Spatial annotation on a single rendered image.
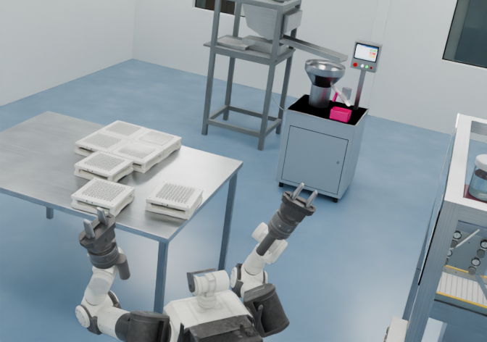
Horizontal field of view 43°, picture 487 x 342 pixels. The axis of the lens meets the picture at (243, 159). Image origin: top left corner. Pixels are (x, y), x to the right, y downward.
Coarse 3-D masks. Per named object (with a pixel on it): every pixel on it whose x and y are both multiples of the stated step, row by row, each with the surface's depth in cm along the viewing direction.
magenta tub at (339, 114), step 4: (332, 108) 527; (336, 108) 533; (340, 108) 532; (332, 112) 524; (336, 112) 522; (340, 112) 521; (344, 112) 520; (348, 112) 531; (332, 116) 525; (336, 116) 523; (340, 116) 522; (344, 116) 521; (348, 116) 520; (340, 120) 523; (344, 120) 522; (348, 120) 525
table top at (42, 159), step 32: (32, 128) 408; (64, 128) 415; (96, 128) 422; (0, 160) 360; (32, 160) 365; (64, 160) 371; (192, 160) 393; (224, 160) 399; (0, 192) 333; (32, 192) 331; (64, 192) 335; (128, 224) 313; (160, 224) 317
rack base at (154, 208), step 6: (198, 204) 337; (150, 210) 327; (156, 210) 326; (162, 210) 325; (168, 210) 325; (174, 210) 326; (192, 210) 329; (174, 216) 325; (180, 216) 324; (186, 216) 323
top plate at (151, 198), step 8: (160, 184) 342; (168, 184) 343; (176, 184) 344; (152, 192) 332; (176, 192) 335; (200, 192) 339; (152, 200) 324; (160, 200) 325; (168, 200) 326; (184, 200) 328; (192, 200) 329; (176, 208) 323; (184, 208) 321
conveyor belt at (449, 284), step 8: (440, 280) 307; (448, 280) 308; (456, 280) 308; (464, 280) 309; (472, 280) 310; (440, 288) 300; (448, 288) 301; (456, 288) 302; (464, 288) 303; (472, 288) 304; (480, 288) 305; (456, 296) 296; (464, 296) 296; (472, 296) 297; (480, 296) 298; (480, 312) 287
